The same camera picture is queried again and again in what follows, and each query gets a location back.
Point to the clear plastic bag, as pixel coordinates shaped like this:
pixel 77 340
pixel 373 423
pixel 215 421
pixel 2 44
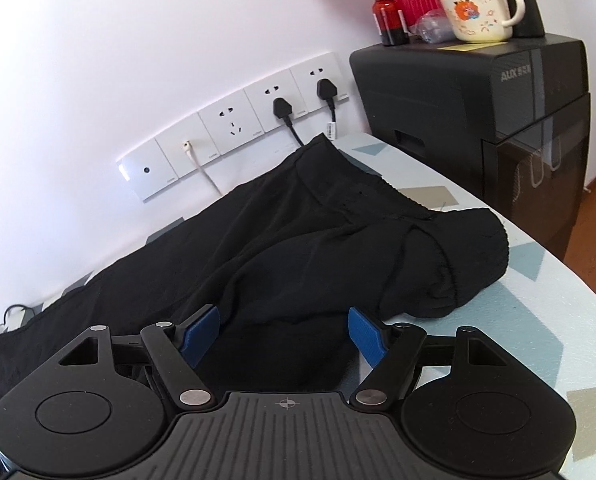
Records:
pixel 433 27

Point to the brown bottle with red cap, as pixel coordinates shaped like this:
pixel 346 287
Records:
pixel 387 15

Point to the yellow sticky label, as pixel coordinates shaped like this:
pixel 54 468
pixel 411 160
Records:
pixel 463 47

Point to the white wall socket strip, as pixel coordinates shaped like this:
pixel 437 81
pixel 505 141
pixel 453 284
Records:
pixel 170 160

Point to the cream printed mug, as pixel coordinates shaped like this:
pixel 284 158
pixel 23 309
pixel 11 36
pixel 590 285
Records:
pixel 470 10

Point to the black power plug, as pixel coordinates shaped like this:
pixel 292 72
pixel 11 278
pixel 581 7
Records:
pixel 326 89
pixel 283 108

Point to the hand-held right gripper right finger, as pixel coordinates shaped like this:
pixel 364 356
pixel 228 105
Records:
pixel 367 336

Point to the black cabinet appliance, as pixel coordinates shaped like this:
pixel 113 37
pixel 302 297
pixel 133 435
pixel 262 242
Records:
pixel 428 100

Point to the geometric patterned table cover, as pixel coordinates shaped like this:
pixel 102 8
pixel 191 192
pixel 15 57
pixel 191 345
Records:
pixel 528 320

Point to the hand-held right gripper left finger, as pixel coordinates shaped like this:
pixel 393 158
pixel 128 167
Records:
pixel 201 332

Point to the black pants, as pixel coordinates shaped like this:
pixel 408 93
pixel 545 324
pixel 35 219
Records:
pixel 303 240

